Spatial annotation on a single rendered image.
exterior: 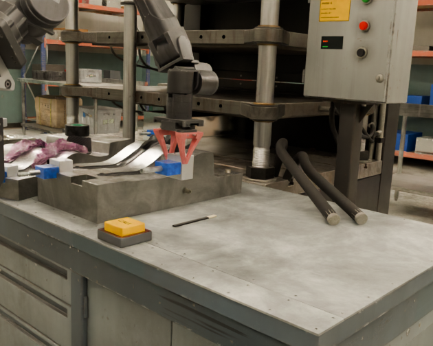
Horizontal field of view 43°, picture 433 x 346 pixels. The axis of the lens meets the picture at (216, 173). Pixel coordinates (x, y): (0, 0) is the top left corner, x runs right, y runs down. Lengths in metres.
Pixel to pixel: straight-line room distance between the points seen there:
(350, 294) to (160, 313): 0.38
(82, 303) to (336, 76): 1.04
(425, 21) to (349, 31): 6.19
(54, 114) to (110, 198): 6.26
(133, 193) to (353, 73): 0.83
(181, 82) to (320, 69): 0.75
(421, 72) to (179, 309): 7.08
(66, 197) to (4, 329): 0.56
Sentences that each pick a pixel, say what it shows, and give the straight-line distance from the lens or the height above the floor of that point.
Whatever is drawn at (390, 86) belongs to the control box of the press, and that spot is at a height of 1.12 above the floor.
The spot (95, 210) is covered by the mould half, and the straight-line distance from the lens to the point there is 1.25.
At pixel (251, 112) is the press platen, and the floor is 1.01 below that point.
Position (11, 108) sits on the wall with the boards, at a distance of 9.51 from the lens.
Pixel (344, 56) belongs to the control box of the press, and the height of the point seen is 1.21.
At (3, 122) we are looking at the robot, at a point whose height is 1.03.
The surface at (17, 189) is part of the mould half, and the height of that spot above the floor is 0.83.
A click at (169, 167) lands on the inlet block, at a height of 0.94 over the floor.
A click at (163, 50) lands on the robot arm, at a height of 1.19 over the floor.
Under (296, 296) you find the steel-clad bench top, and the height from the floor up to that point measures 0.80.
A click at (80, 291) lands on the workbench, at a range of 1.33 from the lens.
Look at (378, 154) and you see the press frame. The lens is 2.48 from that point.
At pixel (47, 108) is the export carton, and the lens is 7.64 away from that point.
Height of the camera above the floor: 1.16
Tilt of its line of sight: 11 degrees down
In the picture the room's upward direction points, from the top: 3 degrees clockwise
